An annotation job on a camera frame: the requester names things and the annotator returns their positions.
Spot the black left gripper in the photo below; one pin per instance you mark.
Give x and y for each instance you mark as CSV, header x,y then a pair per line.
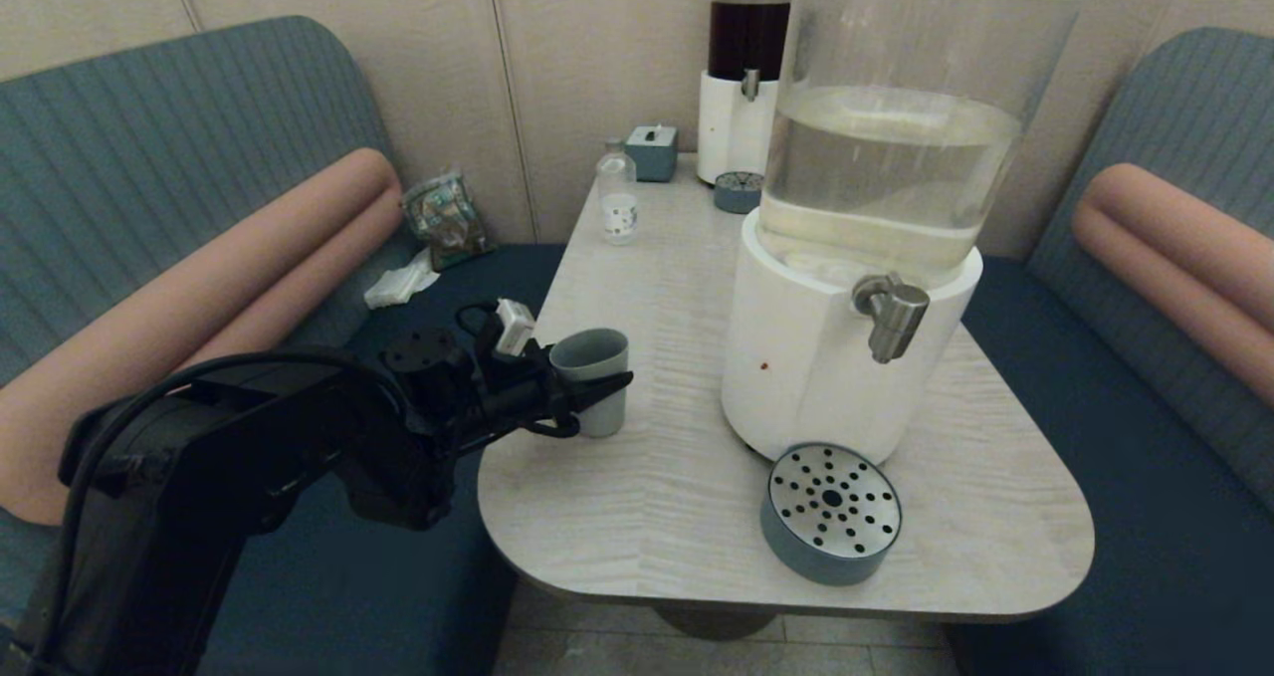
x,y
503,402

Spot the grey plastic cup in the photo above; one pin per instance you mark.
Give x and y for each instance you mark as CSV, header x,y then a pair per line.
x,y
602,355

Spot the large metal dispenser tap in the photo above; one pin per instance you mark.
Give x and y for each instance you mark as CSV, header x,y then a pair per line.
x,y
893,318

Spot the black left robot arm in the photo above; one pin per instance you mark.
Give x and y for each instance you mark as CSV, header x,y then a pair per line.
x,y
199,477

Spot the clear plastic bottle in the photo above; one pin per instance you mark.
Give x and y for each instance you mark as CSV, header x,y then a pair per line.
x,y
618,201

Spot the clear water dispenser white base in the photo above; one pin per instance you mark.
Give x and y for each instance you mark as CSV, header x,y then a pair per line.
x,y
796,357

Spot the crumpled white tissue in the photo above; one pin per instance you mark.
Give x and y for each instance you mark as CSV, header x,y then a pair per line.
x,y
401,283

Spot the printed snack bag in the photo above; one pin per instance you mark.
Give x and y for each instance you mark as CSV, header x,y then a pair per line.
x,y
448,220

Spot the small blue perforated drip tray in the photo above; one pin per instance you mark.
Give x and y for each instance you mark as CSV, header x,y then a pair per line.
x,y
738,194

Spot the blue-grey tissue box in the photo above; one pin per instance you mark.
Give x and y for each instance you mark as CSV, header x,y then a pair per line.
x,y
652,153

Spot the large blue perforated drip tray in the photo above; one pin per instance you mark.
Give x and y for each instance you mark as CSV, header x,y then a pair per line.
x,y
831,502

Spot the dark drink dispenser white base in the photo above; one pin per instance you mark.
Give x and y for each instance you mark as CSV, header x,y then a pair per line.
x,y
727,128

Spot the teal upholstered bench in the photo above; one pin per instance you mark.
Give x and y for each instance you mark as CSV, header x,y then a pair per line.
x,y
328,576
1145,557

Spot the small metal dispenser tap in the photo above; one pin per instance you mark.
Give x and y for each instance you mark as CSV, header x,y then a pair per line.
x,y
749,85

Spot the pink bolster cushion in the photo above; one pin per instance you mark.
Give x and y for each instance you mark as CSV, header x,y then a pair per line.
x,y
149,308
1184,248

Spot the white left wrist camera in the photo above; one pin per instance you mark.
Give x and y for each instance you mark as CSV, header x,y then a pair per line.
x,y
515,328

